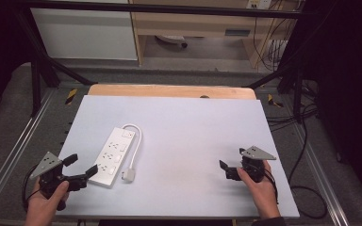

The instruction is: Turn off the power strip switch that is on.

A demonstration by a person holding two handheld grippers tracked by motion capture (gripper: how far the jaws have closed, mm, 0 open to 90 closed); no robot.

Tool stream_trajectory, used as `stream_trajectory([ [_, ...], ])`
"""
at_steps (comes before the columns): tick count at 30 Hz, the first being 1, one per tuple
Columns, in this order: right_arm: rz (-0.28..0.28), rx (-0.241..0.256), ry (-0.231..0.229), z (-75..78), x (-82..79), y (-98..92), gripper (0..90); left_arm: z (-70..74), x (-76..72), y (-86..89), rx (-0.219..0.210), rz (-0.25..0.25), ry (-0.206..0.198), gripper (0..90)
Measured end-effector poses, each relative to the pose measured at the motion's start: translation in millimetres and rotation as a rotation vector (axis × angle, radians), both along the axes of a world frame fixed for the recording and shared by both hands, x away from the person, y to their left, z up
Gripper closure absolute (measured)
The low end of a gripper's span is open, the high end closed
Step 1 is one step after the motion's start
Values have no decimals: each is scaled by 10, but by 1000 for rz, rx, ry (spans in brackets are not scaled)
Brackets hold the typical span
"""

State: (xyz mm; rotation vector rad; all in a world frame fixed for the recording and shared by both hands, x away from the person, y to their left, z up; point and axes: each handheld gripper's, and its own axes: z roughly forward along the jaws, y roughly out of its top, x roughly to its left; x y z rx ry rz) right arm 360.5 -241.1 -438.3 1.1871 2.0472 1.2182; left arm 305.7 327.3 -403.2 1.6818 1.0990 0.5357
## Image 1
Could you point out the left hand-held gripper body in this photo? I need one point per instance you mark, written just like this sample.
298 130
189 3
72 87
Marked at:
51 175

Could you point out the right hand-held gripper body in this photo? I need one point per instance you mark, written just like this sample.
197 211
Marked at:
254 164

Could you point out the white power strip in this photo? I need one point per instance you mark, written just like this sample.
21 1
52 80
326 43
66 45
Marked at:
112 157

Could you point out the person's left hand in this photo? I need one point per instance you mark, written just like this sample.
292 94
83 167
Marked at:
45 205

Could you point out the person's right hand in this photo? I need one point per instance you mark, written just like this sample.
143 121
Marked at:
262 194

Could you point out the white plug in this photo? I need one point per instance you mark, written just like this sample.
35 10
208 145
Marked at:
128 174

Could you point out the yellow black tape marker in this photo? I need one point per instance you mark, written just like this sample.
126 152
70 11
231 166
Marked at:
71 96
274 101

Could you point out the wooden board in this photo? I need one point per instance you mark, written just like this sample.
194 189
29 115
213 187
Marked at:
169 91

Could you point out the white cabinet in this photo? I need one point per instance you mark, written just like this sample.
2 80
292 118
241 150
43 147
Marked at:
85 34

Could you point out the wooden desk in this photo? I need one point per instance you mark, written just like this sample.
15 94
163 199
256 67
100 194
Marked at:
198 22

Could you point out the aluminium rail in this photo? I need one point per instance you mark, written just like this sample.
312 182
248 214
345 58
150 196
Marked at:
320 175
15 147

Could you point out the white wall outlet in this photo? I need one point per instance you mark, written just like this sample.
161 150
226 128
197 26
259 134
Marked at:
258 3

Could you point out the black metal frame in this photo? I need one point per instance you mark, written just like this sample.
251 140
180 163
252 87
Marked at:
157 11

